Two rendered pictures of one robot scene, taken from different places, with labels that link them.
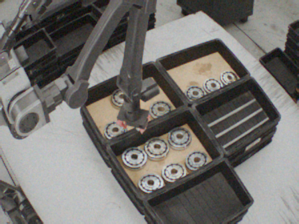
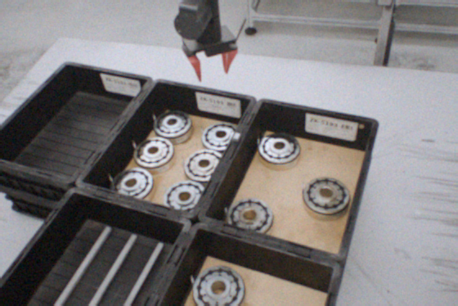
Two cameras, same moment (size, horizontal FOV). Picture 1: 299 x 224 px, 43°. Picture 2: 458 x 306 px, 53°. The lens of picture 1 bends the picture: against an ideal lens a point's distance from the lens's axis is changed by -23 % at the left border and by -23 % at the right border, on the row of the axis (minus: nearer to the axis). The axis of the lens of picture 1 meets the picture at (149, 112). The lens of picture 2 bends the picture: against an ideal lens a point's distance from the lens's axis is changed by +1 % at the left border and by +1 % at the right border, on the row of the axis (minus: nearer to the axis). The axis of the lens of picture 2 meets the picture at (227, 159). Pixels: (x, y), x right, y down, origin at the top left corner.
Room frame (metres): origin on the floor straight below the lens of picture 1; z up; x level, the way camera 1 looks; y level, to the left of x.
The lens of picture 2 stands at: (1.73, -0.40, 1.69)
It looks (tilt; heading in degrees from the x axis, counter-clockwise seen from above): 47 degrees down; 147
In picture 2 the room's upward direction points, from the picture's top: 7 degrees counter-clockwise
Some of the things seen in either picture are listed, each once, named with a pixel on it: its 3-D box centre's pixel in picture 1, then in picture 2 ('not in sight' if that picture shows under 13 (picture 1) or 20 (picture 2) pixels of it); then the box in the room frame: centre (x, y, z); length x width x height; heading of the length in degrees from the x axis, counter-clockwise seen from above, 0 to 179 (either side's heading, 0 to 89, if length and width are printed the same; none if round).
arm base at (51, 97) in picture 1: (49, 99); not in sight; (0.85, 0.32, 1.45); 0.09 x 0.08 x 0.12; 36
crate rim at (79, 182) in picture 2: (166, 153); (172, 141); (0.99, -0.07, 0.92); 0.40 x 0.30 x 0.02; 120
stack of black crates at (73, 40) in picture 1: (75, 48); not in sight; (2.19, 0.53, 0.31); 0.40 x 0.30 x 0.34; 126
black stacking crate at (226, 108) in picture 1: (239, 119); (87, 299); (1.19, -0.42, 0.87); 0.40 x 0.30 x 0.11; 120
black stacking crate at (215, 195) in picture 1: (201, 208); (76, 131); (0.73, -0.22, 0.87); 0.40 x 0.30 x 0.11; 120
